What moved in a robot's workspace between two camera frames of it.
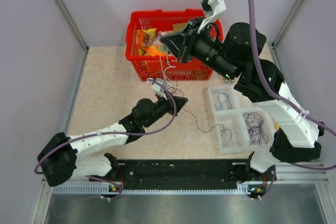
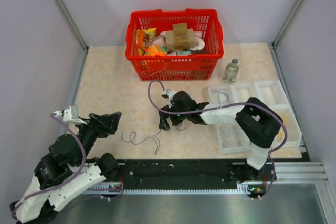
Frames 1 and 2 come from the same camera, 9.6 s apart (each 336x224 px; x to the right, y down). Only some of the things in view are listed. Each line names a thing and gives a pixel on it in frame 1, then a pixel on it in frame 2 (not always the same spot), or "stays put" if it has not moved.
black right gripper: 180,43 -> 164,124
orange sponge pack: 157,50 stays put
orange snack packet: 144,38 stays put
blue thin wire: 224,101 stays put
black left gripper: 169,103 -> 105,125
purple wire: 224,128 -> 179,129
